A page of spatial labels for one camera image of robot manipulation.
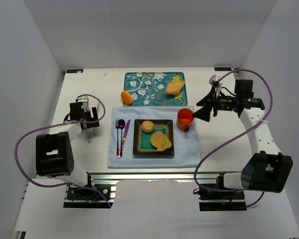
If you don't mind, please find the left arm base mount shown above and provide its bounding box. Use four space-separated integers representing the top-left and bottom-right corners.
63 180 117 209

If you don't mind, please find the blue corner label left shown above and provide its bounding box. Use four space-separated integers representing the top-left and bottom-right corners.
66 69 83 74

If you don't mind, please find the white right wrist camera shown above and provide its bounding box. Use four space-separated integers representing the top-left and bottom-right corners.
209 74 220 88

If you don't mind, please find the iridescent purple knife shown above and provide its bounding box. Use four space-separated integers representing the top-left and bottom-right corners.
120 119 131 157

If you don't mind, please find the teal floral tray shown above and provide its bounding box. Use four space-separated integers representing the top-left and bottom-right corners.
124 72 188 107

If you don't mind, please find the blue corner label right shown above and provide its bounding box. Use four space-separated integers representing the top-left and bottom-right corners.
214 67 232 72

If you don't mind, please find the square green black plate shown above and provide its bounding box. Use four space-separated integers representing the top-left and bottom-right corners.
133 119 174 157

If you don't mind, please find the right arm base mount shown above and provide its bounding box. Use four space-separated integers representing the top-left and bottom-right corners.
193 174 247 212

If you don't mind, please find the blue corner label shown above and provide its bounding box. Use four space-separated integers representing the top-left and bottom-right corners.
214 67 232 72
66 69 83 74

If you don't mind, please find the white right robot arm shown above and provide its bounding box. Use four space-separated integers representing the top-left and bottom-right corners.
193 75 293 193

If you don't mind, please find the orange black mug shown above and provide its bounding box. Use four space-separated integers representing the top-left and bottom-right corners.
176 108 194 132

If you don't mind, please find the white foam board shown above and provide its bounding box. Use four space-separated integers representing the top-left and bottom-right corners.
15 180 299 239

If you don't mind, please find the small round bread roll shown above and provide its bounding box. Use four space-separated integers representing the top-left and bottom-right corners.
141 120 155 133

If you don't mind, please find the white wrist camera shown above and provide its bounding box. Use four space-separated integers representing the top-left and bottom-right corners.
209 74 220 88
76 96 89 108

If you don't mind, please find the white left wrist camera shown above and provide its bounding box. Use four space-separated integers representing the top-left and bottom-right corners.
76 96 89 108

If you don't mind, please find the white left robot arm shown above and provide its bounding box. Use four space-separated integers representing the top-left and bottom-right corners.
36 97 99 188

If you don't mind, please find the light blue cloth napkin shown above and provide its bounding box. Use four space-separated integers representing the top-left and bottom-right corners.
108 107 201 169

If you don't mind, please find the brown bread slice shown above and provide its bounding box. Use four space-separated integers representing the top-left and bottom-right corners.
150 131 172 152

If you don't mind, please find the purple fork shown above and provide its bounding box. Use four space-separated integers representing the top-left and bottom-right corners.
115 118 120 156

